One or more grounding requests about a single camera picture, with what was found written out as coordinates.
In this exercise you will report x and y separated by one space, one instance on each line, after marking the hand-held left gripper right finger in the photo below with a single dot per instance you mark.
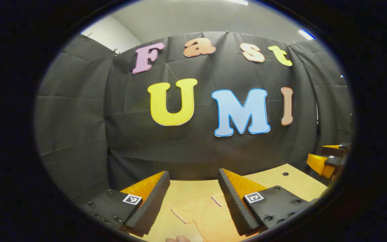
233 205

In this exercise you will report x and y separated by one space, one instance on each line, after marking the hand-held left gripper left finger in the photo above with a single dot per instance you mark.
153 201

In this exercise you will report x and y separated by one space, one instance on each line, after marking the orange T-shirt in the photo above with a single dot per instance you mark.
210 218

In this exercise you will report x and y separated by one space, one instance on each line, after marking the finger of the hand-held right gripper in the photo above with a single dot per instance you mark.
319 164
336 150

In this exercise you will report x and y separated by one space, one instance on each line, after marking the black backdrop cloth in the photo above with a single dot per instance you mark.
193 148

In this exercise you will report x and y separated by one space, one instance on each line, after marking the ceiling light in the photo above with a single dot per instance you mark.
306 34
238 2

